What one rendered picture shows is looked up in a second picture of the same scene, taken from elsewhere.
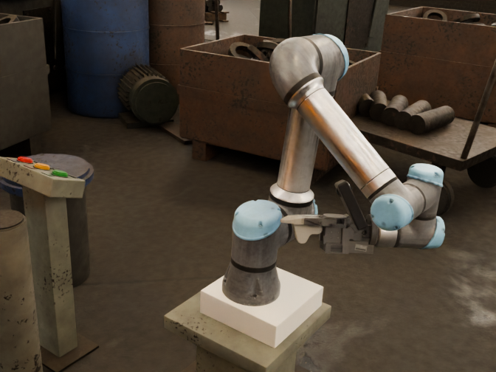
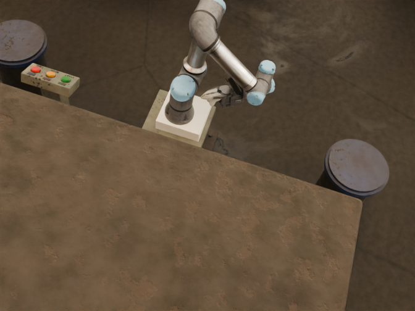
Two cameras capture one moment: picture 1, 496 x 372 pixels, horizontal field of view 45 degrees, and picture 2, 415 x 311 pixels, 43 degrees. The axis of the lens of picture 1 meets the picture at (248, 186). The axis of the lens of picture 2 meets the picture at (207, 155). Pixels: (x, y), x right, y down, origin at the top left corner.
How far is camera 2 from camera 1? 145 cm
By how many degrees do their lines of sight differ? 40
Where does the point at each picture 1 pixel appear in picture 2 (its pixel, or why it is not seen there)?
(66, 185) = (73, 86)
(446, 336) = not seen: hidden behind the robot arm
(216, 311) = (165, 128)
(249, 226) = (181, 96)
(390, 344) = not seen: hidden behind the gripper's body
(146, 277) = (86, 79)
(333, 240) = (226, 102)
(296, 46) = (205, 23)
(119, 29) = not seen: outside the picture
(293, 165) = (197, 58)
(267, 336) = (194, 137)
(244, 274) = (179, 113)
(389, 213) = (255, 100)
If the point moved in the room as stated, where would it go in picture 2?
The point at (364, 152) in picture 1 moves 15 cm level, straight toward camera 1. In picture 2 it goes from (243, 73) to (247, 101)
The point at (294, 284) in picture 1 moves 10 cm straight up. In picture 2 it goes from (198, 103) to (200, 91)
